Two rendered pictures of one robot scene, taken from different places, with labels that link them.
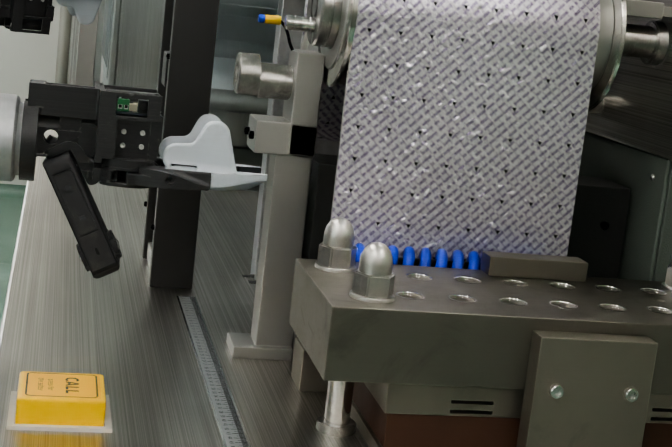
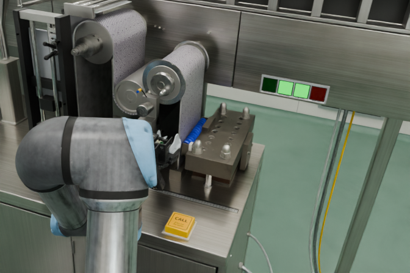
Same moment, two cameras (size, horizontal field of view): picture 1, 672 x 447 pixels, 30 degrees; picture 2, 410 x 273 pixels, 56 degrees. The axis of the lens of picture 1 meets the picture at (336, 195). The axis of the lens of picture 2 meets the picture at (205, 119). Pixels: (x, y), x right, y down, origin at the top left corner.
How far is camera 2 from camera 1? 119 cm
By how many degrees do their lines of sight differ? 61
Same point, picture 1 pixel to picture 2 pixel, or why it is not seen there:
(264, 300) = not seen: hidden behind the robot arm
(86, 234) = (161, 182)
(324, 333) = (227, 170)
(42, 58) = not seen: outside the picture
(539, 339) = (247, 145)
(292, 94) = (154, 110)
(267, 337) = not seen: hidden behind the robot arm
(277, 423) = (201, 193)
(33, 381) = (176, 226)
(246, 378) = (167, 186)
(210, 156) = (176, 143)
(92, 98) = (158, 147)
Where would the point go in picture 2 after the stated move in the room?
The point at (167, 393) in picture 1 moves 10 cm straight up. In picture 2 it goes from (172, 203) to (174, 178)
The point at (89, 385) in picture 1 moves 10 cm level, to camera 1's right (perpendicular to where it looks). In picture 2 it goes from (182, 216) to (199, 199)
